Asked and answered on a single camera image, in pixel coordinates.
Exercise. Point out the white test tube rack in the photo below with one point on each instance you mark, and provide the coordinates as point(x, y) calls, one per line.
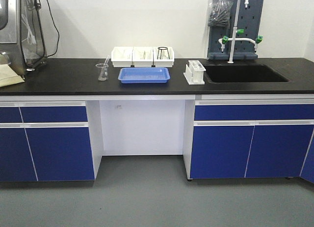
point(194, 73)

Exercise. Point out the grey-blue pegboard drying rack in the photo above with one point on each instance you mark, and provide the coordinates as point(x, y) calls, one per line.
point(248, 20)

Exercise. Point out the blue plastic tray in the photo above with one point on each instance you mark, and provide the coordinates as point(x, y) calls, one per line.
point(143, 75)

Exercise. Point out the right white storage bin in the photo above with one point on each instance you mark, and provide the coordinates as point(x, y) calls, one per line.
point(163, 62)

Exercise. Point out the white storage bin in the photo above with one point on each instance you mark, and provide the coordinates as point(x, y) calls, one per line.
point(122, 56)
point(163, 62)
point(142, 56)

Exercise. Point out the middle white storage bin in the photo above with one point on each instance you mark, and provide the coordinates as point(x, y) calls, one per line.
point(142, 56)

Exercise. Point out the left white storage bin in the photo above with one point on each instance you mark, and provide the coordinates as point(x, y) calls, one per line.
point(122, 56)

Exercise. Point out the clear glass beaker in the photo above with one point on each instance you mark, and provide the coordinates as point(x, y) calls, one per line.
point(103, 71)

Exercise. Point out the black lab sink basin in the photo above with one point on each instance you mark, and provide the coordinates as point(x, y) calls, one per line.
point(243, 74)

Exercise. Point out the white lab faucet green knobs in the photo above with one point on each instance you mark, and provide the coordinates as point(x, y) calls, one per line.
point(236, 31)

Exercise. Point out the blue lab bench cabinets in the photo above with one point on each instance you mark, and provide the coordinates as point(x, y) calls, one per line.
point(64, 138)

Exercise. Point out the plastic bag of pegs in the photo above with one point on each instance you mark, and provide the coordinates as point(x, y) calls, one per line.
point(219, 13)

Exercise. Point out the stainless steel lab appliance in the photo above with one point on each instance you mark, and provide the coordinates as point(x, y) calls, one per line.
point(22, 43)

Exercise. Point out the beige paper envelope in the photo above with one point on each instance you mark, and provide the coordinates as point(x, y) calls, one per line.
point(9, 76)

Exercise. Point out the black wire tripod stand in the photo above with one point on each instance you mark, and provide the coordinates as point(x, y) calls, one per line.
point(163, 53)

